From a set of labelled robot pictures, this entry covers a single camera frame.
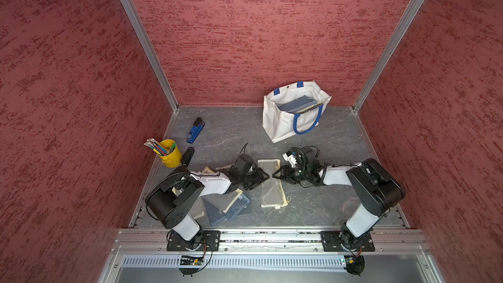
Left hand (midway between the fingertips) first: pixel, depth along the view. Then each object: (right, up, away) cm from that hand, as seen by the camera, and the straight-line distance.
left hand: (266, 182), depth 88 cm
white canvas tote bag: (+16, +35, +9) cm, 39 cm away
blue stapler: (-39, +25, +21) cm, 51 cm away
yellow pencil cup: (-44, +10, +2) cm, 45 cm away
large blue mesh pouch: (+16, +38, +18) cm, 45 cm away
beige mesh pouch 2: (+3, -4, -3) cm, 6 cm away
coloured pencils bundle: (-49, +17, -3) cm, 52 cm away
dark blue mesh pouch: (-11, -6, -7) cm, 14 cm away
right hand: (+4, +1, +1) cm, 5 cm away
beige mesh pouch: (+29, +39, +12) cm, 50 cm away
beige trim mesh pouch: (-22, -6, -8) cm, 24 cm away
